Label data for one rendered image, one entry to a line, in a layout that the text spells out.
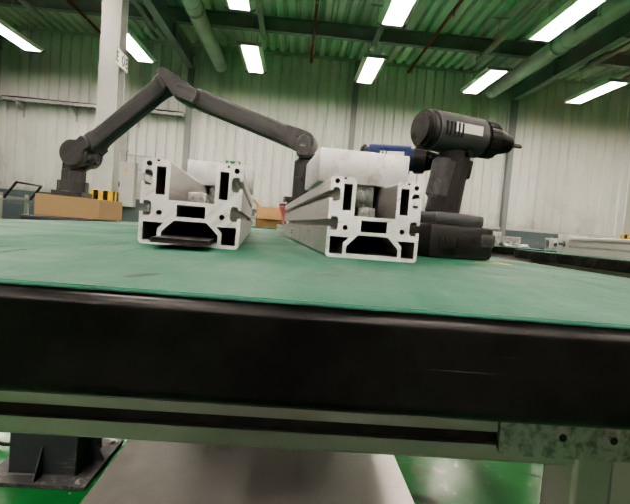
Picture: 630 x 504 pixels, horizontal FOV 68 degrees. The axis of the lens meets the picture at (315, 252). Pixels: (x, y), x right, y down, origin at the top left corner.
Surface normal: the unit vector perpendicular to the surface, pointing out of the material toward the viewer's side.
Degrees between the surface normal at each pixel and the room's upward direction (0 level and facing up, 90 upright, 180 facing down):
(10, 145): 90
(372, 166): 90
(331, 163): 90
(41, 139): 90
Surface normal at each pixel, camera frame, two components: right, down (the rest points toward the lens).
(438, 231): 0.37, 0.08
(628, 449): 0.04, 0.06
